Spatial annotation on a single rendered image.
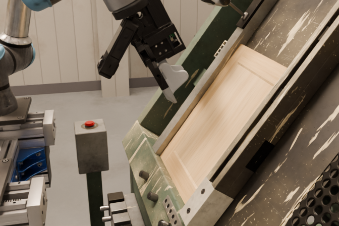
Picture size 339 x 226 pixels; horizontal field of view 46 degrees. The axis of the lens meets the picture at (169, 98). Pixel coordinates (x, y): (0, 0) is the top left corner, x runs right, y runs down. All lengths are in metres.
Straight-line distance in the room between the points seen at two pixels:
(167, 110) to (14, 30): 0.66
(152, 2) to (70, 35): 3.89
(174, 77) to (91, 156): 0.90
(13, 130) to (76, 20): 3.12
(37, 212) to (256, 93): 0.67
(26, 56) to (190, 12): 3.31
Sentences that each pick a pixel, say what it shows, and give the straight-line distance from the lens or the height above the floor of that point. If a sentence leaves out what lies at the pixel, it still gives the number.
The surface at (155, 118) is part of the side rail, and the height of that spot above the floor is 0.93.
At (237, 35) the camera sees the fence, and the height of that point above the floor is 1.31.
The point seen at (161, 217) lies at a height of 0.85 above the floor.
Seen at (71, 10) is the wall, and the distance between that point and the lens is 4.54.
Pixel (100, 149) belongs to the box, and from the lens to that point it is 1.59.
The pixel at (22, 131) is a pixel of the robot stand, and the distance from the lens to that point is 1.53.
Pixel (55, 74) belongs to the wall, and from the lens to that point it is 4.71.
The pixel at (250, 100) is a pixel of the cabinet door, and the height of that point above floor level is 1.18.
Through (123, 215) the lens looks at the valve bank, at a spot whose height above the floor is 0.76.
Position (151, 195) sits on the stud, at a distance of 1.26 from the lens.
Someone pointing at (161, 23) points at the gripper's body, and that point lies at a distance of 0.73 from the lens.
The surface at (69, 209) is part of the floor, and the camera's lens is 2.75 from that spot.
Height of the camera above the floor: 1.60
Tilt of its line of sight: 21 degrees down
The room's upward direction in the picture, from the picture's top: straight up
